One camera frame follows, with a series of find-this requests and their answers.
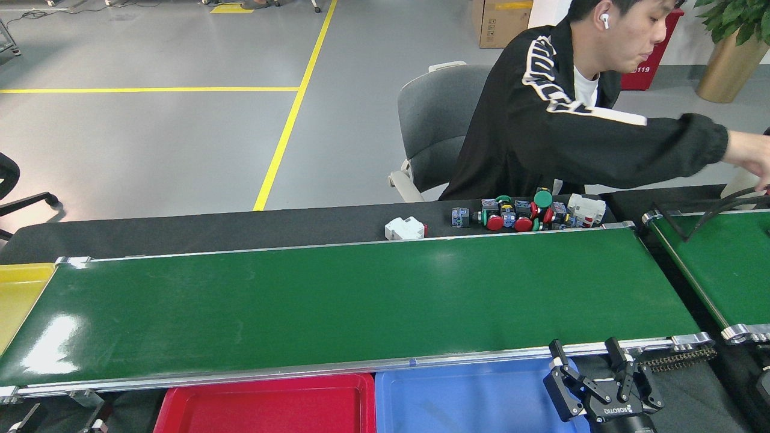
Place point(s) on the person's right hand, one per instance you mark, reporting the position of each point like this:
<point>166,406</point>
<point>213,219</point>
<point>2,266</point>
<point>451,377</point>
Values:
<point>759,157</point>

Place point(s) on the person's foot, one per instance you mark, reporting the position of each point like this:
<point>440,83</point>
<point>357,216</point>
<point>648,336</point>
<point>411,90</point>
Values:
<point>255,4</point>

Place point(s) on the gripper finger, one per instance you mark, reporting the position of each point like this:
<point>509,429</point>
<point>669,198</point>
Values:
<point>96,421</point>
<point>24,421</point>

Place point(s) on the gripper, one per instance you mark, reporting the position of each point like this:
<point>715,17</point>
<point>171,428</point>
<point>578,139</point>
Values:
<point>619,418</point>

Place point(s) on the red fire extinguisher cabinet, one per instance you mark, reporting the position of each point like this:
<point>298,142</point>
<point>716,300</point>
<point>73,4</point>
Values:
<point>646,72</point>

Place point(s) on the potted plant gold pot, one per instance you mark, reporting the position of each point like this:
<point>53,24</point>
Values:
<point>728,72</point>

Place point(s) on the white circuit breaker block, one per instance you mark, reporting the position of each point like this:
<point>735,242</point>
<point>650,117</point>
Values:
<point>586,210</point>
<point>406,228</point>

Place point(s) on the green feeder conveyor belt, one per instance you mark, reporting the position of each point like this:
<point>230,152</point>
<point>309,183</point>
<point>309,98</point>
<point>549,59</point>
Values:
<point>728,270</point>

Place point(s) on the black office chair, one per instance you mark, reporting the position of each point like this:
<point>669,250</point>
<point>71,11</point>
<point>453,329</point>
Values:
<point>9,171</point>

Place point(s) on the brown cardboard box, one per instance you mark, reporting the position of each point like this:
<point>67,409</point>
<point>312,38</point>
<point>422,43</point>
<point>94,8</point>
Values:
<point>499,24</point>

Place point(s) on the long green conveyor belt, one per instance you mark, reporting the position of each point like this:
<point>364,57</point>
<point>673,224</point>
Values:
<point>361,300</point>

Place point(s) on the person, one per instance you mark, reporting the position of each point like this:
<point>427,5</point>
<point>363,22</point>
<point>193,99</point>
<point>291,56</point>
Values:
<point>541,138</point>

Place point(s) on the blue plastic tray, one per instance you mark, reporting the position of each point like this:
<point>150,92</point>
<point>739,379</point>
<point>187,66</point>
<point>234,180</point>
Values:
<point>469,403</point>

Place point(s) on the red plastic tray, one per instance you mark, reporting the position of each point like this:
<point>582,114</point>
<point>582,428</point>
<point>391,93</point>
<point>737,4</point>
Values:
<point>271,409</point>

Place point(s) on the dark conveyor motor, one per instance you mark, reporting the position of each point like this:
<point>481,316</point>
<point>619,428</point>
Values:
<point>761,391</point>

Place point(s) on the grey office chair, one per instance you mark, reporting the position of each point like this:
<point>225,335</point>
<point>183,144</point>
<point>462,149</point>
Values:
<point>433,120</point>

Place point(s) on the yellow plastic bin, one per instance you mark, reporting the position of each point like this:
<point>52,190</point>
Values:
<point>18,300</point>

